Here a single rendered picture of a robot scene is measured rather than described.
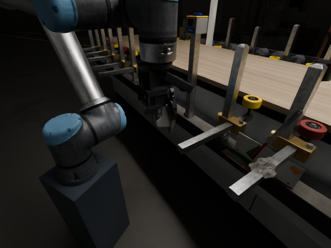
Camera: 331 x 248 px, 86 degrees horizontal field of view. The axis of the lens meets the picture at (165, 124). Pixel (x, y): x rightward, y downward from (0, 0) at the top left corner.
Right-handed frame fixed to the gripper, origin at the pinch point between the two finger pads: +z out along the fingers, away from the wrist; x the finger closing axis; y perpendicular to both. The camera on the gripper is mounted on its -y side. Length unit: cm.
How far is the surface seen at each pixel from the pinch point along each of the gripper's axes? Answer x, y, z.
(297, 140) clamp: 23.3, -38.6, 6.7
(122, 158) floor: -90, -4, 94
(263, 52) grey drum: -85, -181, 11
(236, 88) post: -3.6, -36.5, -3.4
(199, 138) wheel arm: 0.4, -15.5, 11.9
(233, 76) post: -5.4, -34.9, -8.1
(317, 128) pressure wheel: 25, -47, 3
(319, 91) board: 9, -85, 4
